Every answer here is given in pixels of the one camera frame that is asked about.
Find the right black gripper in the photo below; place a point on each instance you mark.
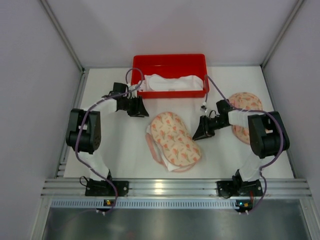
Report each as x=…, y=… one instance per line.
x=208, y=125

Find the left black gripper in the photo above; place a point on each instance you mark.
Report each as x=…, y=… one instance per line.
x=133, y=105

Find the pink floral laundry bag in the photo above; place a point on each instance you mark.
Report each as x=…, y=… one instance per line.
x=248, y=101
x=171, y=133

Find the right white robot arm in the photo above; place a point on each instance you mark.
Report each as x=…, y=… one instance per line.
x=268, y=137

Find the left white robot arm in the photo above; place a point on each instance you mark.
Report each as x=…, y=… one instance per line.
x=84, y=134

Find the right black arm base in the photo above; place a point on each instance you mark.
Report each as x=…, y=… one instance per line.
x=230, y=188

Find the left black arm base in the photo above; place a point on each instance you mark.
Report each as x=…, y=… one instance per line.
x=102, y=188

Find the red plastic bin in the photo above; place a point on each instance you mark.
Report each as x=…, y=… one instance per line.
x=171, y=66

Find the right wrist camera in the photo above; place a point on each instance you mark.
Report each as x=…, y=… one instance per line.
x=204, y=108

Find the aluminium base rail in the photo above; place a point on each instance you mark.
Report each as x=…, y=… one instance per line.
x=169, y=194

